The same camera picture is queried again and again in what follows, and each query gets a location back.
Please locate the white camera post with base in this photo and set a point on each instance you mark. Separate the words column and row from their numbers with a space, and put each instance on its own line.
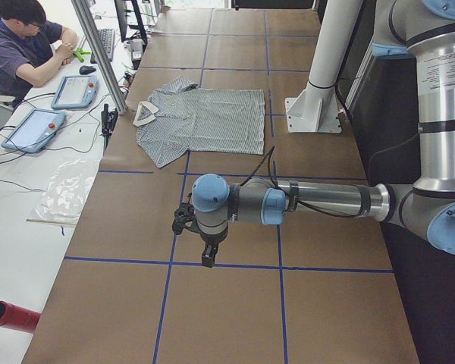
column 315, row 109

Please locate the blue teach pendant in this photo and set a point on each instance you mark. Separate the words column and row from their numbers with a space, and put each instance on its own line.
column 34, row 131
column 75, row 92

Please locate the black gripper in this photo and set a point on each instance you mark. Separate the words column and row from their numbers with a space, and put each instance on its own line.
column 211, row 242

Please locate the black clamp tool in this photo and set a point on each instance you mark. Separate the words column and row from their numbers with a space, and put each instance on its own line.
column 108, row 122

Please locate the blue white striped polo shirt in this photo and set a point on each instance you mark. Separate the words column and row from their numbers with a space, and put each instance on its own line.
column 179, row 117

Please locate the clear plastic bag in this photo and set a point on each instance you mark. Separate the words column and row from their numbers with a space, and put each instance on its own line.
column 66, row 194

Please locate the red cylinder tube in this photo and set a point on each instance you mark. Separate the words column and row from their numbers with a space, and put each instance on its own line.
column 18, row 318

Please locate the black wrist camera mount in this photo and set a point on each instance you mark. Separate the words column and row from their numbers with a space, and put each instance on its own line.
column 184, row 219

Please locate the far blue teach pendant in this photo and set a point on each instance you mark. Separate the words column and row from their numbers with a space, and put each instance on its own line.
column 75, row 92

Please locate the green plastic tool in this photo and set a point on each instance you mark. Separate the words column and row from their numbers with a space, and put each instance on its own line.
column 80, row 54

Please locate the seated person in blue shirt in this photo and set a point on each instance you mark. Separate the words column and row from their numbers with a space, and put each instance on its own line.
column 32, row 48

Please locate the black computer mouse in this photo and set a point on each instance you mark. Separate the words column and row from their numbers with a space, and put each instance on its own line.
column 86, row 69

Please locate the aluminium frame post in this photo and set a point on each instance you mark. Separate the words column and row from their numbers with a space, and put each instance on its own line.
column 88, row 26

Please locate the black keyboard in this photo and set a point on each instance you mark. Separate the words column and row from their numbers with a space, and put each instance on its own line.
column 107, row 38

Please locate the near blue teach pendant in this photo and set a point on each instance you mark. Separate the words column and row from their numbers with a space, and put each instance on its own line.
column 34, row 131

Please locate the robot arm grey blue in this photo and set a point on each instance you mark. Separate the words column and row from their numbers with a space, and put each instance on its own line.
column 424, row 30

